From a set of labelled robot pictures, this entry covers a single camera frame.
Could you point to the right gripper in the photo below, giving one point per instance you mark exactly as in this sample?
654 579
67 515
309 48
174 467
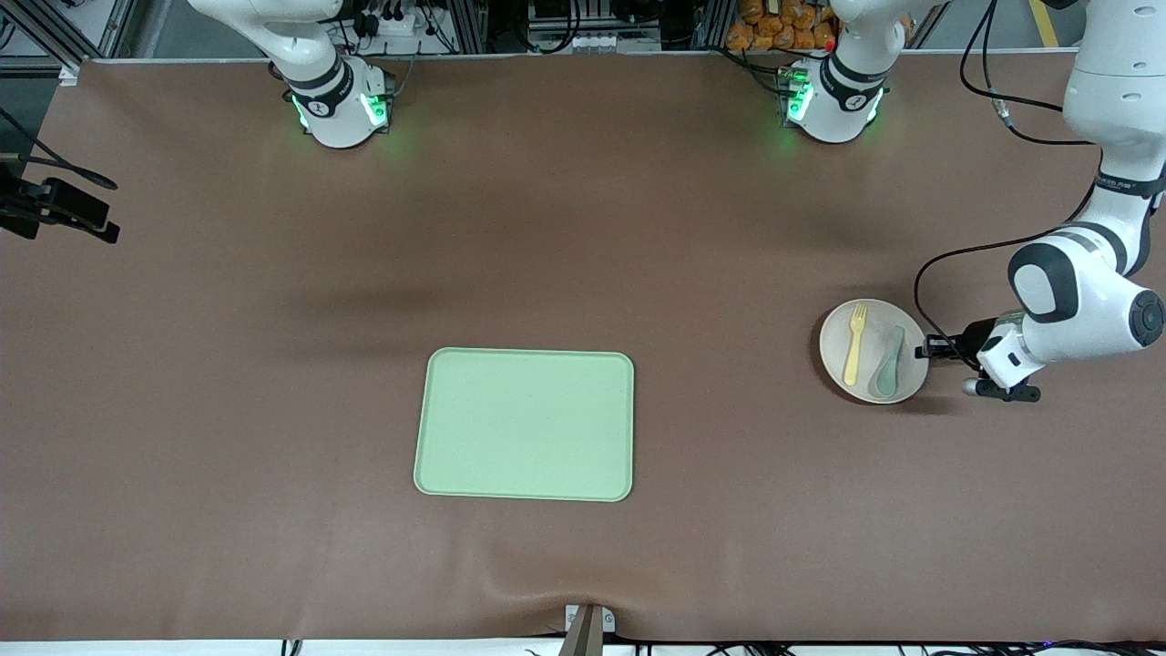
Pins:
56 202

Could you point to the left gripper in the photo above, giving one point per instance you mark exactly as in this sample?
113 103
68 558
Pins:
971 338

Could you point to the grey-green plastic spoon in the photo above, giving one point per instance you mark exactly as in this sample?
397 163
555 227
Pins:
884 378

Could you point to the yellow plastic fork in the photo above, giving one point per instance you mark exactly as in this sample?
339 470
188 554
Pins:
854 360

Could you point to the round beige plate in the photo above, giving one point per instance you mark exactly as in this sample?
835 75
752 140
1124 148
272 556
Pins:
831 355

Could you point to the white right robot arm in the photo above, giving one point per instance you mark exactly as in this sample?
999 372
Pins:
332 118

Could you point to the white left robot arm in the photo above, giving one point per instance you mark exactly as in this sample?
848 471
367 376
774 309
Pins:
1084 292

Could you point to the brown table cover cloth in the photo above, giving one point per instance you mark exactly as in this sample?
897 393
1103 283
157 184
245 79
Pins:
228 410

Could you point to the orange toy food pile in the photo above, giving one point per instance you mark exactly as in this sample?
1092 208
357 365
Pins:
774 36

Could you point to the white power strip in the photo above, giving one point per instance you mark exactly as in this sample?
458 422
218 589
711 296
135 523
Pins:
401 25

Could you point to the light green rectangular tray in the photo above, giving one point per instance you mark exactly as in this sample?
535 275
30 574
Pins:
524 424

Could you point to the aluminium frame profile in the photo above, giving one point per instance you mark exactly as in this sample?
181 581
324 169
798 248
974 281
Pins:
71 71

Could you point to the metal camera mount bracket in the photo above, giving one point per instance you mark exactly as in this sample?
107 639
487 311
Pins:
588 638

